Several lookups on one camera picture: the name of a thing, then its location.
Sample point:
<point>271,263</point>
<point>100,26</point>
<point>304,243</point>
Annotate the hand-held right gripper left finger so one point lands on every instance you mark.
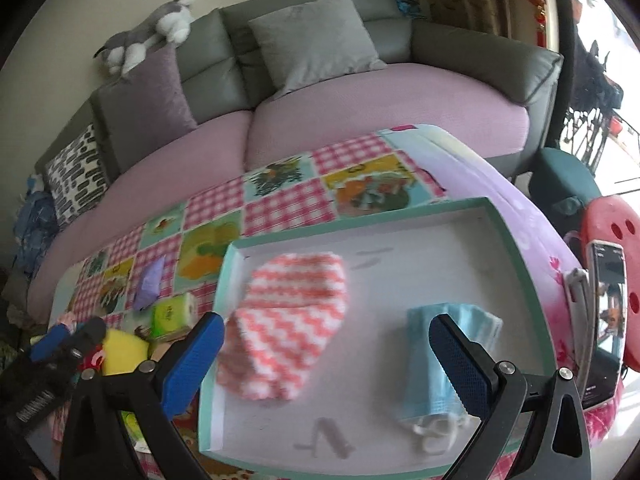
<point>196,355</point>

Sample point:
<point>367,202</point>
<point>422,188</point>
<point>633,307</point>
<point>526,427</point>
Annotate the grey pillow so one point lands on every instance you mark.
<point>315,40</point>

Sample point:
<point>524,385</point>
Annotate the green tissue packet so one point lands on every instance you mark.
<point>172,315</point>

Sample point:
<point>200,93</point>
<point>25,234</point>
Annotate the black bicycle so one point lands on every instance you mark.
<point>595,90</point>

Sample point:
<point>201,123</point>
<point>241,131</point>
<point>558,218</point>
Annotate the purple pillow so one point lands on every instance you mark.
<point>160,95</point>

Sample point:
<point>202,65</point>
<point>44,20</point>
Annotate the grey sofa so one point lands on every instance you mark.
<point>450,55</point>

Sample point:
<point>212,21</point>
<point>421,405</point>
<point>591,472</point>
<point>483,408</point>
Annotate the teal ottoman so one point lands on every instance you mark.
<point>565,180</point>

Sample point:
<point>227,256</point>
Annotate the small blue cloth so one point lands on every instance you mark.
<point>407,6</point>

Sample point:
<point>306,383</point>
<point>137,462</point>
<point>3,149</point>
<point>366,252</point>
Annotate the purple tissue packet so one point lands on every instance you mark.
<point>149,282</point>

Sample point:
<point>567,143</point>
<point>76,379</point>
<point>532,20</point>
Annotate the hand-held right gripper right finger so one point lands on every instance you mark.
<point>460,365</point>

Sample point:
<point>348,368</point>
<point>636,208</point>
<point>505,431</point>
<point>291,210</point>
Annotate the pink white zigzag towel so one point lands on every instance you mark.
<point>290,310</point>

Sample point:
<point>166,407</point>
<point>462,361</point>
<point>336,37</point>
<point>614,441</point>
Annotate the blue face mask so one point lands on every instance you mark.
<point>425,360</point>

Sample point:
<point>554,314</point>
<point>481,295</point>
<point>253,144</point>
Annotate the white tray with teal rim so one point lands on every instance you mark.
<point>380,305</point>

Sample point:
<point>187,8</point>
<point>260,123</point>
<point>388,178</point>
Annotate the black white patterned pillow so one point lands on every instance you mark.
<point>77,175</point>

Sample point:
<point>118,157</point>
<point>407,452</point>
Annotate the printed checkered tablecloth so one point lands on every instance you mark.
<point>280,205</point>

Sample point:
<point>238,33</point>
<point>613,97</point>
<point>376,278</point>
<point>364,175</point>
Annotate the yellow sponge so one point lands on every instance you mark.
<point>125,352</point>

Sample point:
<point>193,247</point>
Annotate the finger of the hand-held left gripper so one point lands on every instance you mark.
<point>89,336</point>
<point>50,342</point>

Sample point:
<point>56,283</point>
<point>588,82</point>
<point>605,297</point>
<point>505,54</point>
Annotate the white phone stand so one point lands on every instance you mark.
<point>577,305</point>

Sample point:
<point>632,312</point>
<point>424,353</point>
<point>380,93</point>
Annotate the blue clothing pile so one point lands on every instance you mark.
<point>35,225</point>

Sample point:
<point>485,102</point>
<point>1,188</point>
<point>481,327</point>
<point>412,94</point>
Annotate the red plastic stool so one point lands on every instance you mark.
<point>617,217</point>

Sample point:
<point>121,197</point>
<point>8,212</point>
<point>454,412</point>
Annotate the grey white plush dog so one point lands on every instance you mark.
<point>150,30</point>

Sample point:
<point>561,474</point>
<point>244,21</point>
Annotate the smartphone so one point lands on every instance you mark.
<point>607,310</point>

